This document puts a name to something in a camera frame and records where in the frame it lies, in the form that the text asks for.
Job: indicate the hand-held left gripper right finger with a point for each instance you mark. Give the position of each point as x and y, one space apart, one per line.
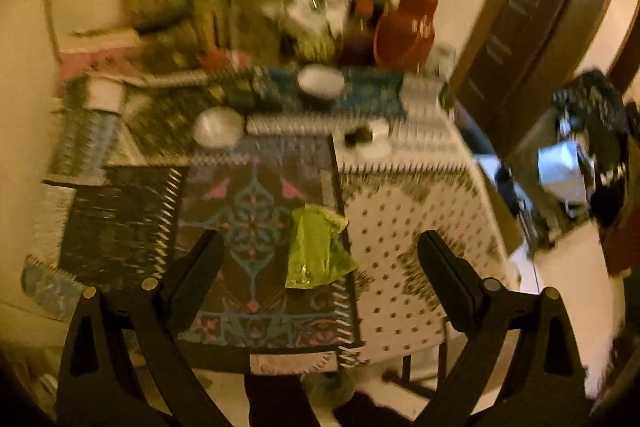
447 282

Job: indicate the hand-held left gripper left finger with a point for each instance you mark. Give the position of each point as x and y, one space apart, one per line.
197 279

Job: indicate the green plastic wrapper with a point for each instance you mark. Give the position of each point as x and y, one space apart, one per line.
315 252

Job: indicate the table with patchwork cloth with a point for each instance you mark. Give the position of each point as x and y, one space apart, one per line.
250 207

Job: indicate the person's left leg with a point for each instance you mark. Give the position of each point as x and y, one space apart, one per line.
277 402

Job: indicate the white plastic bag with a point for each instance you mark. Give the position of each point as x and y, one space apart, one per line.
562 172

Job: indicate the pile of dark clothes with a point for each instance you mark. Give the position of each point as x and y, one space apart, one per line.
600 117

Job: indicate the white bowl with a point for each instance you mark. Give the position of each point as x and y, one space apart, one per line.
320 79

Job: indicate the pink folded cloth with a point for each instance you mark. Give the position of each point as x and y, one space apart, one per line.
100 54

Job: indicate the red thermos jug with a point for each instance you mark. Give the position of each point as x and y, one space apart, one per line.
405 32

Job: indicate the large glass jar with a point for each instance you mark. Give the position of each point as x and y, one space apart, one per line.
260 27

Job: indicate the brown sauce bottle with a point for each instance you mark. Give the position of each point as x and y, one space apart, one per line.
359 32

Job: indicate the green glass bottle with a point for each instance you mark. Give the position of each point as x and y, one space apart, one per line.
210 7

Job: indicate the dark brown panel door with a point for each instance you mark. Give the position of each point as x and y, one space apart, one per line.
530 7

